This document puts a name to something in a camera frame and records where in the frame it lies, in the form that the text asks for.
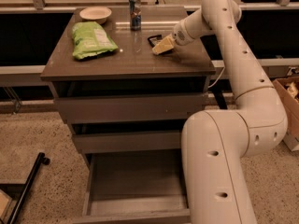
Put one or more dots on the cardboard box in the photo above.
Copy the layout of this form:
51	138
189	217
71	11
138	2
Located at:
291	105

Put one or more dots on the grey middle drawer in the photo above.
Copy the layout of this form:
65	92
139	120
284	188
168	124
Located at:
122	142

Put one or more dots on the grey horizontal rail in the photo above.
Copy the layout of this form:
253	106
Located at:
29	75

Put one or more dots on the grey drawer cabinet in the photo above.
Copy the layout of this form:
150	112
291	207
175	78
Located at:
130	70

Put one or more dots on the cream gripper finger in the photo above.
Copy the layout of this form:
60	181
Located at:
166	44

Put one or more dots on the grey top drawer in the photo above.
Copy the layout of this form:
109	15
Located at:
129	108

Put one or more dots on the blue energy drink can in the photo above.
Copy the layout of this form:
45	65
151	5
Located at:
135	14

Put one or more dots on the white bowl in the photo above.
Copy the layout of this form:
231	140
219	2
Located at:
99	14

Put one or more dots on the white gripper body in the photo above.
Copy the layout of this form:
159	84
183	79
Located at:
180	35

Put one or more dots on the green chip bag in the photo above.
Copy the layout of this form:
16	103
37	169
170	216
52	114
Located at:
90	40

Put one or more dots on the black metal frame leg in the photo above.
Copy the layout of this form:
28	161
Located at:
40	159

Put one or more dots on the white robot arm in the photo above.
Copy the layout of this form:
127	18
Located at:
214	141

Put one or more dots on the grey open bottom drawer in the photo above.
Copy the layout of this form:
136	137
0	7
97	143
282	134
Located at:
138	187

